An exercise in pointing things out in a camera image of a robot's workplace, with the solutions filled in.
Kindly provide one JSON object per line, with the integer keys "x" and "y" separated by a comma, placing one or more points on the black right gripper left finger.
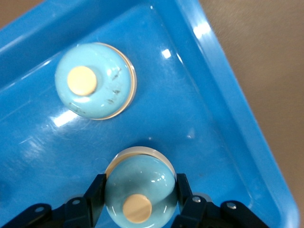
{"x": 71, "y": 211}

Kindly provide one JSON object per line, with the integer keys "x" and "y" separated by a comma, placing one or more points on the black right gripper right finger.
{"x": 202, "y": 213}

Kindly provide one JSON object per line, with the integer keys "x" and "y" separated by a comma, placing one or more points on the scuffed light blue call bell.
{"x": 107, "y": 78}

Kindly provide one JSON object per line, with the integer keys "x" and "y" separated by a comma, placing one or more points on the blue plastic tray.
{"x": 190, "y": 107}

